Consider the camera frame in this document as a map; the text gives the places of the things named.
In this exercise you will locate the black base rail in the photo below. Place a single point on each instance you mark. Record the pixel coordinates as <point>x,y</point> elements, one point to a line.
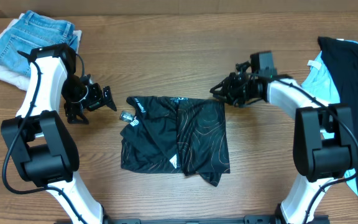
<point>191,220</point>

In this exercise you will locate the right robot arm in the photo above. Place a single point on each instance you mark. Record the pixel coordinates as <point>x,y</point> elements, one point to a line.
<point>324,146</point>

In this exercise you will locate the light blue t-shirt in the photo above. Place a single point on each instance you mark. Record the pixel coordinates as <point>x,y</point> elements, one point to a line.
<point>320,84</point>

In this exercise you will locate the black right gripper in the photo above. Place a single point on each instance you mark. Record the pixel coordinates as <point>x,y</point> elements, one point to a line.
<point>227,91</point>

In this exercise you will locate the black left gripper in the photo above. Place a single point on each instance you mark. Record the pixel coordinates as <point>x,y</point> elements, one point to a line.
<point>97,98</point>

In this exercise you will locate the folded white cloth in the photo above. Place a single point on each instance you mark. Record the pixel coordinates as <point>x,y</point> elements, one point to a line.
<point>16,79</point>

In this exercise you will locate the black printed cycling jersey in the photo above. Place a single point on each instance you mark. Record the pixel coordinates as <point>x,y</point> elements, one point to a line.
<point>169,135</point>

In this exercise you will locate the folded blue denim jeans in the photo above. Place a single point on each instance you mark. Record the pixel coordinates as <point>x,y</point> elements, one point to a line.
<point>33,31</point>

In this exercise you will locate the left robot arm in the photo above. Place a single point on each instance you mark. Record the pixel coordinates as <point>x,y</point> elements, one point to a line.
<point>42,156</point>

